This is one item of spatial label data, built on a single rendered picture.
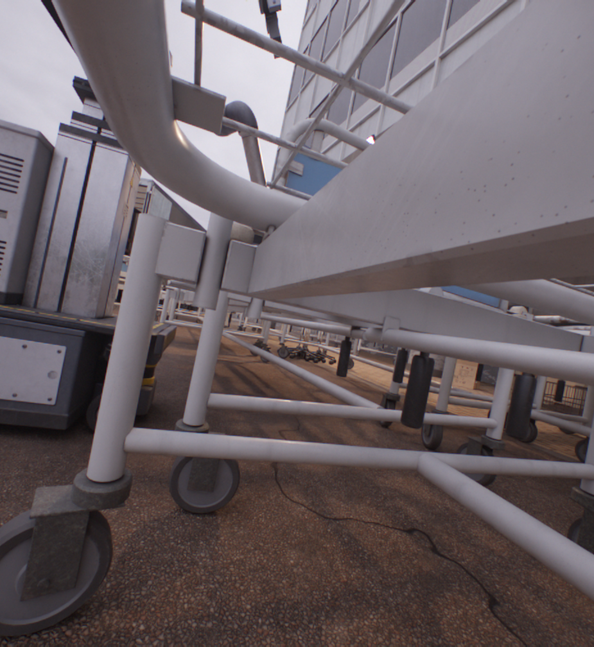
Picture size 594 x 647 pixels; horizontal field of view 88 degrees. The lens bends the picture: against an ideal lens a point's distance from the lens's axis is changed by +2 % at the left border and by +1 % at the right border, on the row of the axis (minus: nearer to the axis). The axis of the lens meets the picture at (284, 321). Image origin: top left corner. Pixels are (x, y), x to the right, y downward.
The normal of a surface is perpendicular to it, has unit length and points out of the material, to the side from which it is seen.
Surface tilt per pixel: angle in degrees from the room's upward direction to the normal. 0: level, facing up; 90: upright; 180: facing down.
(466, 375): 90
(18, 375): 90
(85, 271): 90
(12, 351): 90
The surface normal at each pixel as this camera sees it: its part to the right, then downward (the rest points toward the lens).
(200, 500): 0.19, 0.12
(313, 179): 0.40, 0.07
